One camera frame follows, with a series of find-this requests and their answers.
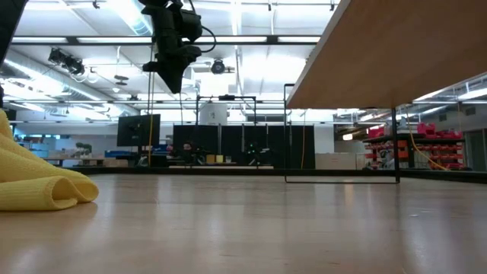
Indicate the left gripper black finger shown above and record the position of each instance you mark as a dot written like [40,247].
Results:
[176,80]

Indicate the background robot arm green light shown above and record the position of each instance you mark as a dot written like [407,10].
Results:
[253,151]

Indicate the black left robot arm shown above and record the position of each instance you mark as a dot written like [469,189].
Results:
[8,19]

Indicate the wooden shelf board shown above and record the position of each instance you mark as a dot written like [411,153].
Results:
[388,53]

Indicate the orange red bin shelf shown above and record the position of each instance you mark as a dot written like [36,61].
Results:
[430,148]

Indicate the black monitor screen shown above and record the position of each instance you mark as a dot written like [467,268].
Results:
[138,130]

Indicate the small yellow background box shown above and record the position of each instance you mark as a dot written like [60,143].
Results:
[210,158]

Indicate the black partition panels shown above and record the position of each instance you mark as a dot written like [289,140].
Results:
[232,146]

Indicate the black ceiling spotlight cluster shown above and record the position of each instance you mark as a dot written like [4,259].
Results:
[68,62]

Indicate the yellow knitted cloth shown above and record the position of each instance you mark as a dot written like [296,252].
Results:
[34,182]

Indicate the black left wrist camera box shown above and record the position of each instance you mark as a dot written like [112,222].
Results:
[192,24]

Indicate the black overhead camera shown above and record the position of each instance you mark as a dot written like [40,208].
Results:
[218,66]

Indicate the black table edge rail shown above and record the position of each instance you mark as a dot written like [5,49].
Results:
[266,172]

